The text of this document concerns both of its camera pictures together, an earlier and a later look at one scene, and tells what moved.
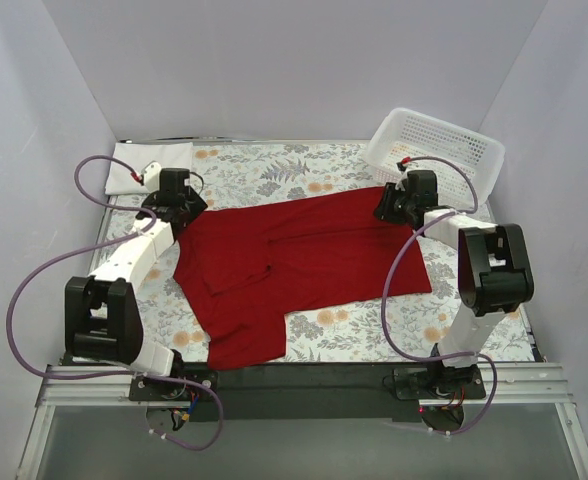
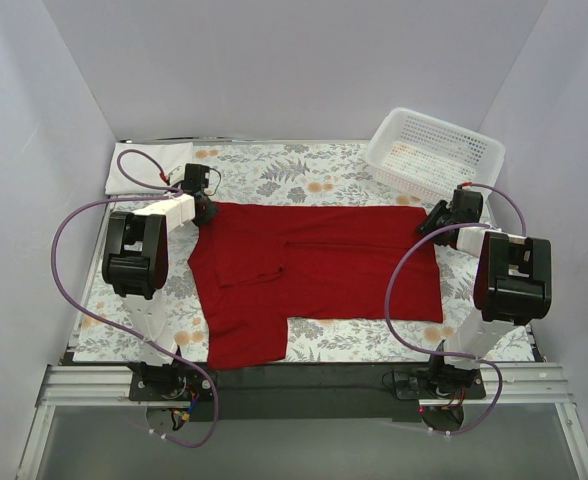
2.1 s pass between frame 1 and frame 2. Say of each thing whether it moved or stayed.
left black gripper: moved
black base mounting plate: stayed
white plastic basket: stayed
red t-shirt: moved
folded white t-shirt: stayed
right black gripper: moved
